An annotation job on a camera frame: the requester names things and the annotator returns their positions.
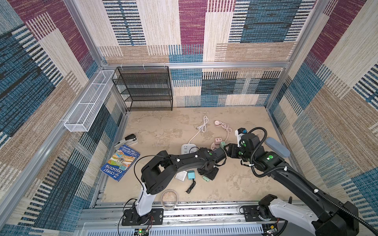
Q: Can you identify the white wire mesh basket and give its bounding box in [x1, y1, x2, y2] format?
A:
[64, 70, 115, 132]

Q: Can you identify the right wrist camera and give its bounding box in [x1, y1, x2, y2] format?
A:
[235, 128, 247, 147]

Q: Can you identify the blue illustrated book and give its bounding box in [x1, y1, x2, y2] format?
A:
[100, 145, 140, 182]

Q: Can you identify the black grey stapler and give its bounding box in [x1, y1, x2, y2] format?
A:
[114, 134, 137, 149]

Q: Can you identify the clear coiled cable ring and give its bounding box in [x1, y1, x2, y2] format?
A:
[160, 189, 179, 210]

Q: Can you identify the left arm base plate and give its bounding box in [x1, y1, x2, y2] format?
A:
[121, 208, 164, 226]

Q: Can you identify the white flat charger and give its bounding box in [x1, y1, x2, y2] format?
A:
[175, 171, 188, 182]

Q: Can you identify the pink charger plug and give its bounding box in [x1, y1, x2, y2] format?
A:
[214, 138, 223, 146]

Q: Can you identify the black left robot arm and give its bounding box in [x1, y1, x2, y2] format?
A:
[135, 147, 227, 217]

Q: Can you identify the blue grey glasses case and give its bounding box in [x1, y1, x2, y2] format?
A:
[265, 137, 290, 158]

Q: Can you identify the black wire shelf rack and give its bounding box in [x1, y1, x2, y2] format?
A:
[113, 66, 173, 112]

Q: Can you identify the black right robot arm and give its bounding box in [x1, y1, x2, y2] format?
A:
[223, 127, 378, 236]

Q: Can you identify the pink round power strip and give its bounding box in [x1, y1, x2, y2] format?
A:
[211, 142, 220, 150]

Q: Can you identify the white square power strip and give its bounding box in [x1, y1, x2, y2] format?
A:
[181, 144, 198, 154]

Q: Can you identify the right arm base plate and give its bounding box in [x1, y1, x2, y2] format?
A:
[239, 205, 285, 222]

